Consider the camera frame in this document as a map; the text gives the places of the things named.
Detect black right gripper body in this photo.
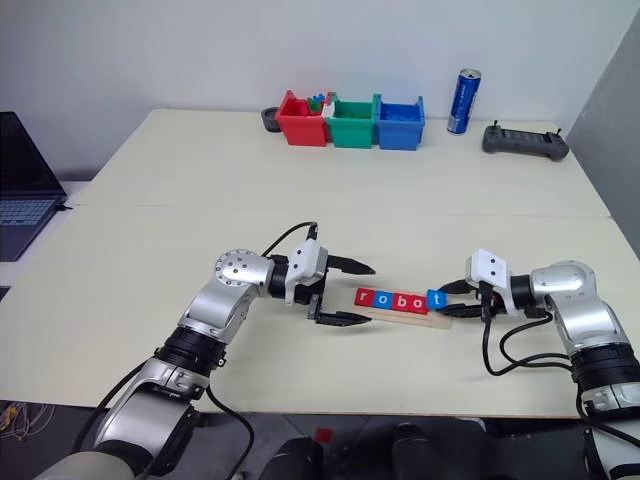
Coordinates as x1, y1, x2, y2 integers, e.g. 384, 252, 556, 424
469, 279, 506, 321

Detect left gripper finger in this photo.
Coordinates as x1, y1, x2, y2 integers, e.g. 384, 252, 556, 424
315, 310, 374, 330
326, 253, 378, 276

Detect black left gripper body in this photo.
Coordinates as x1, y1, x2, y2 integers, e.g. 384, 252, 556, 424
294, 253, 330, 324

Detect wooden letter tray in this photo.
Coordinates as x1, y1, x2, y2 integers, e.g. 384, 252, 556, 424
366, 306, 454, 332

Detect green plastic storage bin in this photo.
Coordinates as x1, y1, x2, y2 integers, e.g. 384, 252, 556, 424
326, 94, 379, 150

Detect blue plastic storage bin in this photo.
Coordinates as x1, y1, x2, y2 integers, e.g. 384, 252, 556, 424
374, 94, 427, 152

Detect red plastic storage bin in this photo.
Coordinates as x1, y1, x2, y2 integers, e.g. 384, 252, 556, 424
274, 89, 332, 148

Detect grey remote controller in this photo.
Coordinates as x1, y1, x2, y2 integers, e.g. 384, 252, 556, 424
482, 119, 572, 163

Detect black round holder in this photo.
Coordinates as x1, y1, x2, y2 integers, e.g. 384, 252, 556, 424
260, 105, 283, 134

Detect blue drink can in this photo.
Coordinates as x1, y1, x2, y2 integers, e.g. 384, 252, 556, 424
446, 68, 483, 136

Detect black laptop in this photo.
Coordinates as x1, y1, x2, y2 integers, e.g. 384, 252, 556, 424
0, 111, 69, 263

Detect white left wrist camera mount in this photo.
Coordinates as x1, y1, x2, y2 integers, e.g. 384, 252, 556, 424
284, 238, 330, 306

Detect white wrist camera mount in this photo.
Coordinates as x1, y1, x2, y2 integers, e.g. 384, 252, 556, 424
284, 238, 330, 306
464, 248, 517, 317

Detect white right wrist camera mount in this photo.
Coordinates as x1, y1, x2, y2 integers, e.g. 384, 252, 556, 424
464, 248, 517, 317

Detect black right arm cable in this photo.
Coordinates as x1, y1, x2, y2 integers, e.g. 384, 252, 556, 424
480, 280, 640, 454

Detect white and yellow floor cables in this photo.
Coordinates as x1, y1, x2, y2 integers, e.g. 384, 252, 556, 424
0, 399, 56, 444

